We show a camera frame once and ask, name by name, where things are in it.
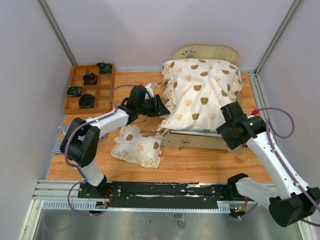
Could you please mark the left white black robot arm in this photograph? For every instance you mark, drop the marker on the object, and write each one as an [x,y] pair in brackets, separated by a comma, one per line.
[80,143]

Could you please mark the black rolled sock middle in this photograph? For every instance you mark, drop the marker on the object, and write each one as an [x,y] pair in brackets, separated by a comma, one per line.
[90,79]

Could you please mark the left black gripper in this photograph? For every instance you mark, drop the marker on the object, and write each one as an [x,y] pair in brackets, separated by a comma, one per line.
[161,109]

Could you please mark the aluminium rail frame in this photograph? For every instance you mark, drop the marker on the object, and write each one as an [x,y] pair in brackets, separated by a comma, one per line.
[62,195]

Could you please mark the small bear print pillow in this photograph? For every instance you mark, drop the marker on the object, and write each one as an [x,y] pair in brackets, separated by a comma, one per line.
[135,147]

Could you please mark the wooden pet bed frame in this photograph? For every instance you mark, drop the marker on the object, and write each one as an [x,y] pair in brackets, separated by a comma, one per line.
[174,141]

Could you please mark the large bear print cushion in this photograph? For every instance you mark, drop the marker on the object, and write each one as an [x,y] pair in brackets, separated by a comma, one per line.
[196,90]

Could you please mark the right aluminium corner post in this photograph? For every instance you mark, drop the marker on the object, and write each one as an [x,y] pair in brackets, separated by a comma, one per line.
[292,11]

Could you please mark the aluminium corner post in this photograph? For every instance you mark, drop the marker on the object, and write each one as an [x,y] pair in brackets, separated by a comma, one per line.
[292,11]
[57,31]

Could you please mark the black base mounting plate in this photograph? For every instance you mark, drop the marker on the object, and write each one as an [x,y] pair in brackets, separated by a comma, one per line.
[160,195]

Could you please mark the left aluminium corner post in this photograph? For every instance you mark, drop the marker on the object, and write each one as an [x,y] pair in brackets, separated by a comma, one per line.
[57,31]

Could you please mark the black rolled sock bottom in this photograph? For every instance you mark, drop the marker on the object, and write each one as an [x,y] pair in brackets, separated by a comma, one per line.
[86,101]

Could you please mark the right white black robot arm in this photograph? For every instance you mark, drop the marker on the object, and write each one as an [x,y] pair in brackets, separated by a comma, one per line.
[291,199]

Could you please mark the black rolled sock top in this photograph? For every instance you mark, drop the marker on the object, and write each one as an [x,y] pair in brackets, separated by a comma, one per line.
[104,68]

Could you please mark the blue striped cloth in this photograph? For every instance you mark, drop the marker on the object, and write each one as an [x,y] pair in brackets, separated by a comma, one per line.
[62,140]

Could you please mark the black green rolled sock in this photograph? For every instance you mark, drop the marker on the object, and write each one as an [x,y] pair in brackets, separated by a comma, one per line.
[74,91]

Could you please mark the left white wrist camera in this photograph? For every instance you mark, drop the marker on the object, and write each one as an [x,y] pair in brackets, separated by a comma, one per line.
[149,90]

